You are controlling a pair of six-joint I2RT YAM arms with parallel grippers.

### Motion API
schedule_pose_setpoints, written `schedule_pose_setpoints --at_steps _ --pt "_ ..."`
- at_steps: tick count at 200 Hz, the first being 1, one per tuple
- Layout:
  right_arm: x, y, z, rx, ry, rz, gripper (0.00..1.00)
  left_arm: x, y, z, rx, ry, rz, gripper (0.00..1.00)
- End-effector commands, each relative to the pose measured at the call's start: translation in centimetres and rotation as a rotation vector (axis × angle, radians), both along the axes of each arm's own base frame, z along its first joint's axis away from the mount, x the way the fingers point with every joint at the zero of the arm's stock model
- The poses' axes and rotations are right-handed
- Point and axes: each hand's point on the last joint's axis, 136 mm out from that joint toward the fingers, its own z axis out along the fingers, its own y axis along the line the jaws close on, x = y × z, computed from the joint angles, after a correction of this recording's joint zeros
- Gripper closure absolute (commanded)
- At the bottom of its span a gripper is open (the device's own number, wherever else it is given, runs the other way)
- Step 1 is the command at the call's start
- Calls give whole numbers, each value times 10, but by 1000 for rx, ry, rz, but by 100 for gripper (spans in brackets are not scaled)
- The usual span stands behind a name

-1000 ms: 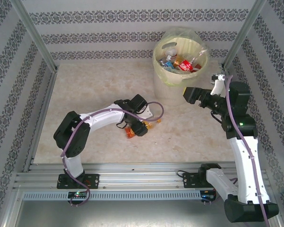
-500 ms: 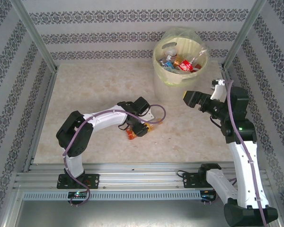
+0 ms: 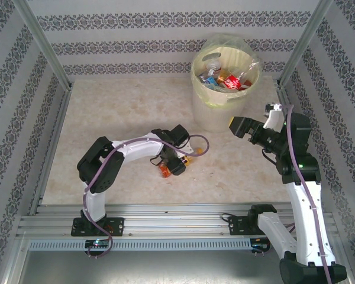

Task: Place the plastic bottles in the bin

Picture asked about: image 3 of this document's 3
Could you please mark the red cola label bottle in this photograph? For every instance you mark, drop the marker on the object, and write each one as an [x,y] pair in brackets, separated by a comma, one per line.
[232,83]

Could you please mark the clear bottle white cap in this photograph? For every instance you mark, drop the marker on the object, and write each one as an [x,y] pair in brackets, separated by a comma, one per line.
[214,65]

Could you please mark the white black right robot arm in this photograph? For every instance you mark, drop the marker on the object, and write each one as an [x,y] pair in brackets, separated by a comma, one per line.
[304,213]

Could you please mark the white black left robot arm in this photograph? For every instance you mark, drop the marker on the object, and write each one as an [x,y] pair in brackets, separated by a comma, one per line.
[136,148]

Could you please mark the cream plastic bin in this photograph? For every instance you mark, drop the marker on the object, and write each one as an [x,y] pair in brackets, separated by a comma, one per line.
[213,118]

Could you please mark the aluminium right side rail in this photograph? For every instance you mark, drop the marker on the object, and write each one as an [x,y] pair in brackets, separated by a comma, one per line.
[283,91]

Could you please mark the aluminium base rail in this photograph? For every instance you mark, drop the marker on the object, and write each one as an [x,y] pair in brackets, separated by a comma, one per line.
[177,220]

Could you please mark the aluminium right frame post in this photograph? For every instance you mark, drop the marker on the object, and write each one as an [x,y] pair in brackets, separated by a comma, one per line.
[305,41]

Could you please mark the aluminium frame post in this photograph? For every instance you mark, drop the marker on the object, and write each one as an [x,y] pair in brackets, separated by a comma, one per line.
[43,41]
[305,41]

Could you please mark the aluminium left side rail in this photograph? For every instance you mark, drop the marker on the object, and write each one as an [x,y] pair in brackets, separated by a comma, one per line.
[51,148]

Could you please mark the aluminium left frame post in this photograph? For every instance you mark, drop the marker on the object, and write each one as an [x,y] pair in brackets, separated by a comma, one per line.
[43,41]

